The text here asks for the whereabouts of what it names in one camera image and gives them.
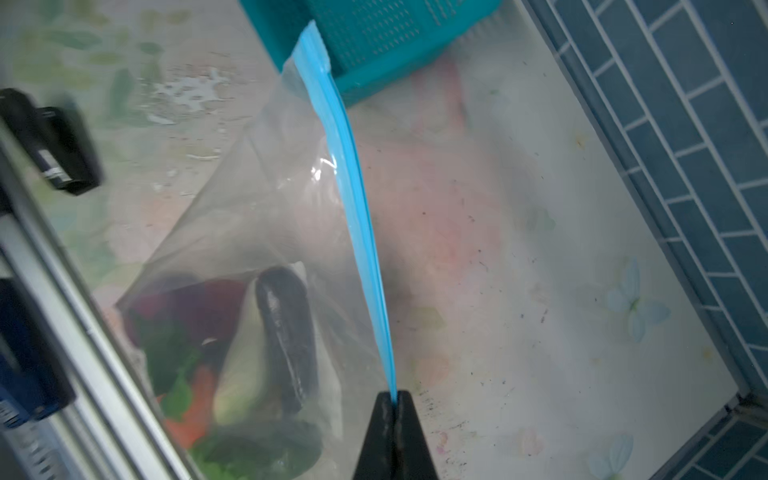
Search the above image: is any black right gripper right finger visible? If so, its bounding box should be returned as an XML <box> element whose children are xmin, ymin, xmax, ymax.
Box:
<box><xmin>394</xmin><ymin>391</ymin><xmax>438</xmax><ymax>480</ymax></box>

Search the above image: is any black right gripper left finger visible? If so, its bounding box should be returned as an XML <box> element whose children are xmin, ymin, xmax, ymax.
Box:
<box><xmin>352</xmin><ymin>392</ymin><xmax>396</xmax><ymax>480</ymax></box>

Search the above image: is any clear zip top bag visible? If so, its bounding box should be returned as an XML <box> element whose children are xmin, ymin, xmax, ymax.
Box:
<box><xmin>118</xmin><ymin>22</ymin><xmax>395</xmax><ymax>479</ymax></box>

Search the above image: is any dark toy avocado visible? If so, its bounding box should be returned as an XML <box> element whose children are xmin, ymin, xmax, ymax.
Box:
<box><xmin>255</xmin><ymin>267</ymin><xmax>318</xmax><ymax>415</ymax></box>

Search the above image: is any orange toy carrot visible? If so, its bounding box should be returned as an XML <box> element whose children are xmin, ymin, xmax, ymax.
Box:
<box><xmin>135</xmin><ymin>321</ymin><xmax>216</xmax><ymax>449</ymax></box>

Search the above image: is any purple toy eggplant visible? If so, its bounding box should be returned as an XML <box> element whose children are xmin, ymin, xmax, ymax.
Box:
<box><xmin>119</xmin><ymin>279</ymin><xmax>246</xmax><ymax>346</ymax></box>

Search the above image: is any teal plastic basket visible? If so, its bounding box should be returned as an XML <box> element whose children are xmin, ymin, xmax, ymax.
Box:
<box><xmin>241</xmin><ymin>0</ymin><xmax>500</xmax><ymax>106</ymax></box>

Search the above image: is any orange green toy corn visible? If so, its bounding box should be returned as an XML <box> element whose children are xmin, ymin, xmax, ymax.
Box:
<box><xmin>189</xmin><ymin>420</ymin><xmax>322</xmax><ymax>479</ymax></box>

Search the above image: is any white toy daikon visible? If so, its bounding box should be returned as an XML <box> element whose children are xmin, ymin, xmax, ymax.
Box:
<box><xmin>213</xmin><ymin>281</ymin><xmax>269</xmax><ymax>426</ymax></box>

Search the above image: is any black stapler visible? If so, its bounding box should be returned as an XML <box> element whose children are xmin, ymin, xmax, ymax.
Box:
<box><xmin>1</xmin><ymin>88</ymin><xmax>103</xmax><ymax>196</ymax></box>

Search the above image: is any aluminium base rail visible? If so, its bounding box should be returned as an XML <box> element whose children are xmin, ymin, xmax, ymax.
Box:
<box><xmin>1</xmin><ymin>154</ymin><xmax>198</xmax><ymax>479</ymax></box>

